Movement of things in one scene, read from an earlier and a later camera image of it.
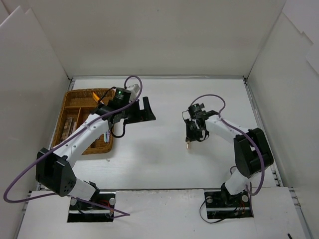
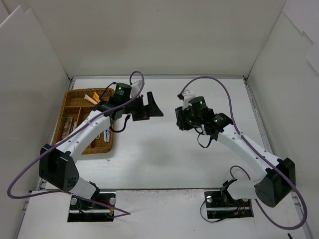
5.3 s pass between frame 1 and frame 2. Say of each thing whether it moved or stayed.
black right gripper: moved
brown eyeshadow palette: stayed
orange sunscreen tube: stayed
